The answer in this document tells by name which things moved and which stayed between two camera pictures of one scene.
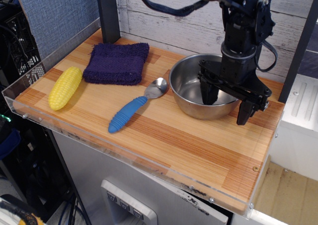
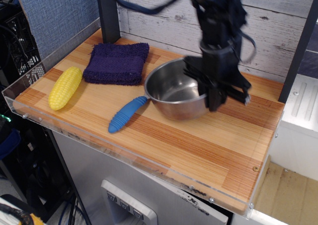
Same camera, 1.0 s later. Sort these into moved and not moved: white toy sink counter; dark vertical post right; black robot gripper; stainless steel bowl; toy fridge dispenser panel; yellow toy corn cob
Moved: stainless steel bowl; black robot gripper
Not moved: yellow toy corn cob; toy fridge dispenser panel; dark vertical post right; white toy sink counter
